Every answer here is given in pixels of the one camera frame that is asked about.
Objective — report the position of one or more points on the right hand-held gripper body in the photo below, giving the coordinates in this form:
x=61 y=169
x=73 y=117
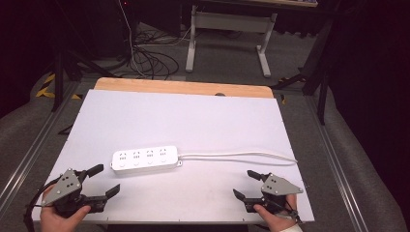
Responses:
x=277 y=187

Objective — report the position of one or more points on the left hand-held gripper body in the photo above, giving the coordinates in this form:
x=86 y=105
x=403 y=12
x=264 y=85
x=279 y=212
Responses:
x=63 y=188

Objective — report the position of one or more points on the white power strip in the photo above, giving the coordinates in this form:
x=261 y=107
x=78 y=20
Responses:
x=145 y=159

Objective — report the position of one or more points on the person's right hand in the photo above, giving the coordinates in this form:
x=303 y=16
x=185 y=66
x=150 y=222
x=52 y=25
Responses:
x=280 y=220

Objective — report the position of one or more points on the person's left hand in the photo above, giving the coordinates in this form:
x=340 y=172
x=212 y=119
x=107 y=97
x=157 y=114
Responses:
x=56 y=223

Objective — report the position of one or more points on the yellow black floor tape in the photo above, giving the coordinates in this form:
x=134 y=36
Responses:
x=45 y=93

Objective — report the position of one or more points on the white board table cover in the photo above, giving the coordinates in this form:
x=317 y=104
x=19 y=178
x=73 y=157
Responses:
x=180 y=122

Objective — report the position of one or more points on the black tripod stand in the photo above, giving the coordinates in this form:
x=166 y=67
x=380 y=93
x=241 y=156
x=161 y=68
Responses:
x=58 y=74

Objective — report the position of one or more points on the black metal stand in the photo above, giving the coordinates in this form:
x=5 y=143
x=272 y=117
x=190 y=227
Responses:
x=322 y=80

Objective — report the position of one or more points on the dark computer tower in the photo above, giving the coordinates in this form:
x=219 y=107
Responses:
x=127 y=25

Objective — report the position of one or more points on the aluminium floor rail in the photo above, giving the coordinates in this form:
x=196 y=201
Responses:
x=338 y=167
x=30 y=151

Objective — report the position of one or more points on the white metal desk frame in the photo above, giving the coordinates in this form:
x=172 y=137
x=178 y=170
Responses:
x=230 y=21

